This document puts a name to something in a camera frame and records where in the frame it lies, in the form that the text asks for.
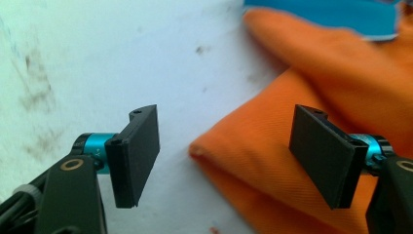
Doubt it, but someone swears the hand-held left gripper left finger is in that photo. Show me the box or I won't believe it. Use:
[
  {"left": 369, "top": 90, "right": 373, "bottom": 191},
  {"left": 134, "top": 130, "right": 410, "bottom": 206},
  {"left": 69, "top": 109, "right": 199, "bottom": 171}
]
[{"left": 71, "top": 103, "right": 162, "bottom": 210}]

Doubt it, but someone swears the white foam mat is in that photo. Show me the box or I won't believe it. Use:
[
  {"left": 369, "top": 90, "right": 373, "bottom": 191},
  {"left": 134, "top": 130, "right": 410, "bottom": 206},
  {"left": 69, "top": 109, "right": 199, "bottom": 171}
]
[{"left": 0, "top": 0, "right": 293, "bottom": 234}]

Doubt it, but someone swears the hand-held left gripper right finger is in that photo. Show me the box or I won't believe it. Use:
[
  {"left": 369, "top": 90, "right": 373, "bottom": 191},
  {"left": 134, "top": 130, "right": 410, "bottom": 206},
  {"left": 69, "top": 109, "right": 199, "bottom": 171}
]
[{"left": 288, "top": 103, "right": 394, "bottom": 211}]

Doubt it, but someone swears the orange polo shirt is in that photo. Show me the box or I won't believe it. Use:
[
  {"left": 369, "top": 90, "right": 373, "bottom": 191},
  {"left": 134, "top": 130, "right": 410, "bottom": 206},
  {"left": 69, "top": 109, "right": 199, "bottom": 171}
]
[{"left": 188, "top": 0, "right": 413, "bottom": 234}]

